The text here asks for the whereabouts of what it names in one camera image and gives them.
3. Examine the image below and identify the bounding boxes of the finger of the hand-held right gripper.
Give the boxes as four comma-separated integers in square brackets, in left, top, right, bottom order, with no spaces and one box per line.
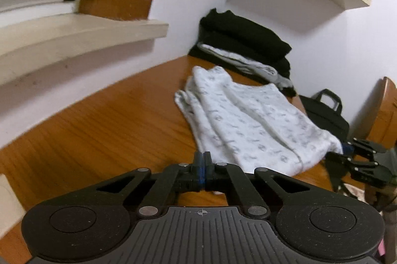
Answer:
[326,152,393,187]
[343,138,388,161]

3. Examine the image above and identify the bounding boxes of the beige cable outlet plate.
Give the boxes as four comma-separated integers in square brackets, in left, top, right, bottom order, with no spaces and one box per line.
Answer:
[0,174,25,236]

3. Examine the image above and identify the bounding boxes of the person's right hand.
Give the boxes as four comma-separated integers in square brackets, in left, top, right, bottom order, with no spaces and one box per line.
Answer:
[364,185,392,215]

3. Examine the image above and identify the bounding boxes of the wooden cabinet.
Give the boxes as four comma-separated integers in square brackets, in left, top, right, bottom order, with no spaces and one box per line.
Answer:
[367,76,397,153]

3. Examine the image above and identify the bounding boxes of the black laptop bag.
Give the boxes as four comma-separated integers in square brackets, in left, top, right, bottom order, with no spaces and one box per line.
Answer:
[299,89,350,143]

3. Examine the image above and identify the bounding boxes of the floral cloth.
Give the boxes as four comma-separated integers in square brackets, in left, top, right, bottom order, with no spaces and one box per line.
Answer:
[339,183,366,199]

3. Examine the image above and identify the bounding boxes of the white patterned pajama pants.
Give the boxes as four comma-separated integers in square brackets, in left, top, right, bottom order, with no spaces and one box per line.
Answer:
[174,66,343,174]

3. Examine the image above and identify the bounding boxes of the pile of dark folded clothes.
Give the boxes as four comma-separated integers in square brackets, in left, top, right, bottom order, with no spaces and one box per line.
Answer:
[188,45,298,98]

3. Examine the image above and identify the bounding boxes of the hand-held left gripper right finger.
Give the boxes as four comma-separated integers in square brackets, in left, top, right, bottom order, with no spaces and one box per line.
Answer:
[205,152,311,219]

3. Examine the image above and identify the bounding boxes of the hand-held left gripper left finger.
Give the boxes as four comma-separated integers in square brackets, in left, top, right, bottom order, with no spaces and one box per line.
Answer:
[96,152,204,219]

